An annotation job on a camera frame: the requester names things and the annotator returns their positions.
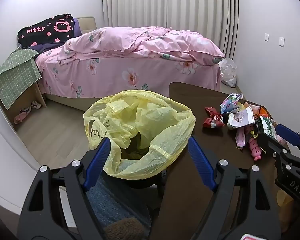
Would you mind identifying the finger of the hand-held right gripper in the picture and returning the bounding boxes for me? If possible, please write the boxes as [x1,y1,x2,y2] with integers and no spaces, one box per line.
[276,124,300,160]
[257,132,294,173]

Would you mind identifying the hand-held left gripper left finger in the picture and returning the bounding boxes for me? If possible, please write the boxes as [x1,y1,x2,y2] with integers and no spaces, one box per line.
[16,137,113,240]

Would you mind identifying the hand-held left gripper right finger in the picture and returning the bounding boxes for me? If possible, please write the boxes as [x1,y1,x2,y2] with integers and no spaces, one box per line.
[187,136,283,240]

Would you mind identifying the green white snack wrapper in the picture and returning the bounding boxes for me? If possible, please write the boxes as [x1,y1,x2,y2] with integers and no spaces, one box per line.
[255,116,278,140]

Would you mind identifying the yellow plastic trash bag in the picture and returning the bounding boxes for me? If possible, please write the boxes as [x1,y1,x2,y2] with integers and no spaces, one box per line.
[83,90,197,180]

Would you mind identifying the colourful patterned snack wrapper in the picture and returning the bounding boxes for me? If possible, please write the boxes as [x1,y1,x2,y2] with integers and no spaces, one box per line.
[220,93,243,114]

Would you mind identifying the pink toy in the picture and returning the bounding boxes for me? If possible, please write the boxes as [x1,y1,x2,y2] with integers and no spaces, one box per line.
[249,137,263,161]

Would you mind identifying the pink strip wrapper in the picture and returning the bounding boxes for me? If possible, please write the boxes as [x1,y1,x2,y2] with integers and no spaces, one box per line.
[236,126,255,149]

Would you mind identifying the white pink printed wrapper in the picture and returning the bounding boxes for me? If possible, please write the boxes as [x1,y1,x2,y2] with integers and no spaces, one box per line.
[227,106,255,130]

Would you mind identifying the person's leg in jeans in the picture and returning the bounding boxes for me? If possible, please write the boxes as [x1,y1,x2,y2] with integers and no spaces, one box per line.
[86,172,153,233]

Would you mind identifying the red snack wrapper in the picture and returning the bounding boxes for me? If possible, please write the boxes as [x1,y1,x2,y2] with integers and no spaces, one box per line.
[202,107,225,128]

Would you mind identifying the brown fuzzy garment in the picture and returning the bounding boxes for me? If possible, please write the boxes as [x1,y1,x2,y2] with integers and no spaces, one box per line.
[104,217,145,240]

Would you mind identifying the white plastic bag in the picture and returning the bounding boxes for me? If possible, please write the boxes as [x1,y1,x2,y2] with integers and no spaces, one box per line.
[218,57,238,88]

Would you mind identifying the bed with pink floral sheet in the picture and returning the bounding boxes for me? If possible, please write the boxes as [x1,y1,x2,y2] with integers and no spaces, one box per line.
[35,16,225,112]

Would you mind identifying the pink slipper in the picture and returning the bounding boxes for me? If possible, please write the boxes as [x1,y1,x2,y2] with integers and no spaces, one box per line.
[14,106,32,124]

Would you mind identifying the green checked cloth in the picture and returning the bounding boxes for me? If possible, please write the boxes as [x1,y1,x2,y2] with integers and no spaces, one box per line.
[0,49,43,110]

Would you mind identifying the pink floral duvet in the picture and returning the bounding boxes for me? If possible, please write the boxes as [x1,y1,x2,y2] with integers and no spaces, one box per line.
[57,26,225,67]

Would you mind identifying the purple pillow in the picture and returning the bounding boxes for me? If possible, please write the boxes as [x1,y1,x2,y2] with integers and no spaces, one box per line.
[30,17,82,53]

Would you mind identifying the black blanket pink cat print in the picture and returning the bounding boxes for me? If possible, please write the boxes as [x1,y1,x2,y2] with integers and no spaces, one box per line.
[17,14,75,49]

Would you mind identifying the white pleated curtain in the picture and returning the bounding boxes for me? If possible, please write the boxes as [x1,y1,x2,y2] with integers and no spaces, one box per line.
[101,0,239,60]

